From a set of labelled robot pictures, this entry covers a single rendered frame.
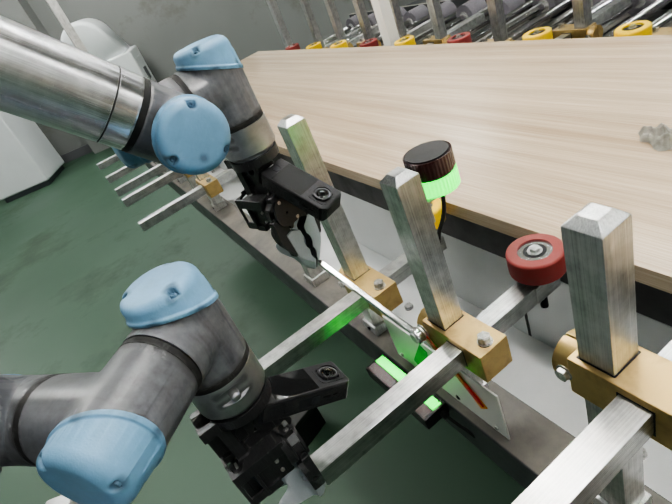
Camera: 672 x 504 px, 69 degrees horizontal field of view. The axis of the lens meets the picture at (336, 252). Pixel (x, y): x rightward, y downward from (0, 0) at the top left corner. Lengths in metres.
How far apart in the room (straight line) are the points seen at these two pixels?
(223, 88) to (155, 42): 6.80
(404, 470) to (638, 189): 1.10
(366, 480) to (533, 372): 0.84
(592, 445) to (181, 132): 0.45
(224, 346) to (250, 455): 0.15
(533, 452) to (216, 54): 0.67
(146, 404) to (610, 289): 0.36
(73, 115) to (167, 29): 6.92
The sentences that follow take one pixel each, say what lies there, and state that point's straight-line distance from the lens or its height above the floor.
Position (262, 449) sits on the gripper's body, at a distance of 0.56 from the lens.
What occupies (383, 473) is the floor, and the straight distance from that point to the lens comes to 1.66.
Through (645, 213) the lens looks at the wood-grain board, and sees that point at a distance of 0.81.
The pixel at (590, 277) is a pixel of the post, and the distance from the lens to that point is 0.43.
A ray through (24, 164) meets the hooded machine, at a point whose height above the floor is 0.35.
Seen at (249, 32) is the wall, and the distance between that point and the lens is 7.31.
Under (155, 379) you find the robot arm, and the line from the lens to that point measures 0.41.
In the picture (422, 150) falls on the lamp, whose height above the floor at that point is 1.11.
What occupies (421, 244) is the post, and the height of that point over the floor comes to 1.02.
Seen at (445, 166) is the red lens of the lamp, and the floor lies 1.10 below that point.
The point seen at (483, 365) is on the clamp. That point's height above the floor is 0.86.
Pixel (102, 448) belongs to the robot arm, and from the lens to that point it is 0.39.
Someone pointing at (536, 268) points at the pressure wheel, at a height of 0.90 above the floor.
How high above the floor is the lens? 1.37
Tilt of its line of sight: 32 degrees down
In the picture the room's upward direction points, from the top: 24 degrees counter-clockwise
